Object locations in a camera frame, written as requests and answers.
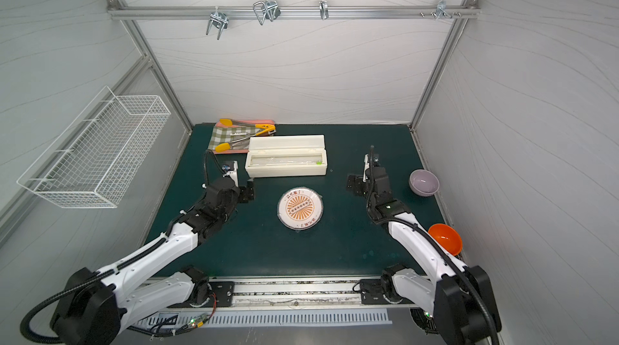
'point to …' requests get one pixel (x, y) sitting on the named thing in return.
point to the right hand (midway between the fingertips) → (363, 173)
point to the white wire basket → (93, 161)
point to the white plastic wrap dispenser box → (290, 155)
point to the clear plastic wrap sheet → (300, 208)
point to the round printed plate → (300, 208)
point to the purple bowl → (424, 183)
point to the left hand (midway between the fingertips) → (244, 180)
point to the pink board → (243, 124)
